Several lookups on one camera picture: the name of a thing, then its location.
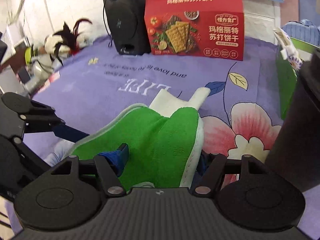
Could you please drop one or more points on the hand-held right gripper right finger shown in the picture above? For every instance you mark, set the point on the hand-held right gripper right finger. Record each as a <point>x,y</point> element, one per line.
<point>215,170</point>

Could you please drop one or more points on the black cylindrical container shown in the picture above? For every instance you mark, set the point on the black cylindrical container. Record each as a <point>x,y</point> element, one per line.
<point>297,130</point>

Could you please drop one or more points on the feathered white plush toy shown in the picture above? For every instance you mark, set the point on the feathered white plush toy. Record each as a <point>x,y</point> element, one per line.
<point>67,37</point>

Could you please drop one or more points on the black speaker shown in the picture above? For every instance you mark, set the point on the black speaker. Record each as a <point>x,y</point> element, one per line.
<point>127,17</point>

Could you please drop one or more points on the red cracker box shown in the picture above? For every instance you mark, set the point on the red cracker box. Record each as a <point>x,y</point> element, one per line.
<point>195,27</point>

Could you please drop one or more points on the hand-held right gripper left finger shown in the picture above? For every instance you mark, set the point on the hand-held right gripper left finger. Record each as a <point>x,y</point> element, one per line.
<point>121,156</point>

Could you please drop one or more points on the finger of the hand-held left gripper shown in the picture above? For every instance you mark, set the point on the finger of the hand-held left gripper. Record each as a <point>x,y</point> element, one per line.
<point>72,133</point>
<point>27,155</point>

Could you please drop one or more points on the green cardboard box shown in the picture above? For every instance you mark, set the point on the green cardboard box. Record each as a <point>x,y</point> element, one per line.
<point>286,85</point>

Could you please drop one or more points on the purple floral bedsheet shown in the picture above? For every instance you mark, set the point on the purple floral bedsheet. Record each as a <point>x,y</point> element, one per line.
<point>130,80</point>

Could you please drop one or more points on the striped bedding poster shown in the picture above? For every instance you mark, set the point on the striped bedding poster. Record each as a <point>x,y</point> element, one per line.
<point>302,31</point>

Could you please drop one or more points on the green cloth bib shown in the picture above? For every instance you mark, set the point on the green cloth bib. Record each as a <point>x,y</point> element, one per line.
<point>155,142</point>

